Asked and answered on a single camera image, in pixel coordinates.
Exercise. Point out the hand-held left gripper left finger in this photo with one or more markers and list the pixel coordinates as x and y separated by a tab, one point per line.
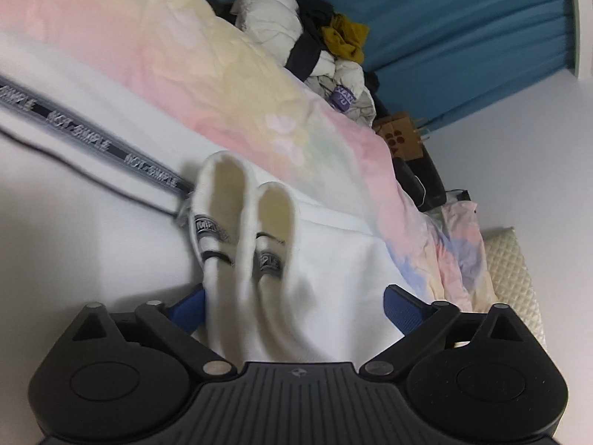
187	309

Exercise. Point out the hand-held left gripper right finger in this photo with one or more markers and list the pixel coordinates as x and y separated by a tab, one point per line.
401	308

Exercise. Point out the white pants with printed band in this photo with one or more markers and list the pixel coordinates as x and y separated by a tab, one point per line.
116	241

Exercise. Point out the pastel printed pillow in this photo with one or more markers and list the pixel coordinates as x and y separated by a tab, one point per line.
458	218

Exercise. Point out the cream quilted headboard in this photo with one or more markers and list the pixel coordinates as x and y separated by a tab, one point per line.
514	278

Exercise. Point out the black chair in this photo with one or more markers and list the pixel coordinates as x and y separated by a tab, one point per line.
426	181

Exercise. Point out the cardboard box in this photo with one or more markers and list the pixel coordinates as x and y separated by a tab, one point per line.
400	136

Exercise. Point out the grey-white cloth purple label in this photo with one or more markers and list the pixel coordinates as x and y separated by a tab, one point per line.
347	88

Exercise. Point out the pastel printed blanket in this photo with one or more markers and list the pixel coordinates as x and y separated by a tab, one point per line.
222	55

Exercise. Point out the mustard yellow garment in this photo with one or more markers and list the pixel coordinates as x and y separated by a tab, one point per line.
345	37

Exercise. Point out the blue curtain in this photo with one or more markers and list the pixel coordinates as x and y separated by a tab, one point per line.
463	23

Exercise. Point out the white puffy jacket black band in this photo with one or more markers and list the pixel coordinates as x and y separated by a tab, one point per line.
273	23

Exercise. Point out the dark navy garment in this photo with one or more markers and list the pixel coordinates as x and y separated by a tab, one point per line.
315	9

